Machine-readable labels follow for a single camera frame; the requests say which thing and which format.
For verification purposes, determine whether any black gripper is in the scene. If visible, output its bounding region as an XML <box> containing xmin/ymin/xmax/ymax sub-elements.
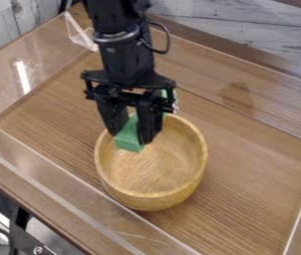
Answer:
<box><xmin>82</xmin><ymin>26</ymin><xmax>175</xmax><ymax>144</ymax></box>

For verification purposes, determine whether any green rectangular block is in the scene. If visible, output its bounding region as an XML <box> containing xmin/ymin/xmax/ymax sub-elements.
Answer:
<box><xmin>114</xmin><ymin>89</ymin><xmax>177</xmax><ymax>152</ymax></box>

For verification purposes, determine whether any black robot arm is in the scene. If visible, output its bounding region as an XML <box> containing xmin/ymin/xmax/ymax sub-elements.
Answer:
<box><xmin>82</xmin><ymin>0</ymin><xmax>175</xmax><ymax>144</ymax></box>

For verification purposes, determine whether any brown wooden bowl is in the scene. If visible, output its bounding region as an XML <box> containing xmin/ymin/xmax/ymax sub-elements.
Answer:
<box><xmin>94</xmin><ymin>115</ymin><xmax>207</xmax><ymax>211</ymax></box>

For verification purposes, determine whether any black metal table leg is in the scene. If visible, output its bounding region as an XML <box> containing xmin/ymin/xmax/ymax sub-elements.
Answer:
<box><xmin>9</xmin><ymin>207</ymin><xmax>56</xmax><ymax>255</ymax></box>

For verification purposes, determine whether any clear acrylic corner bracket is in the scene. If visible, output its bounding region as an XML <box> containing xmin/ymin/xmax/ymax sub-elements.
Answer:
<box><xmin>64</xmin><ymin>11</ymin><xmax>99</xmax><ymax>52</ymax></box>

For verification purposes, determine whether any clear acrylic tray wall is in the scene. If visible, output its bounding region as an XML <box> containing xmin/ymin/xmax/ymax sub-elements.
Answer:
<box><xmin>0</xmin><ymin>19</ymin><xmax>301</xmax><ymax>255</ymax></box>

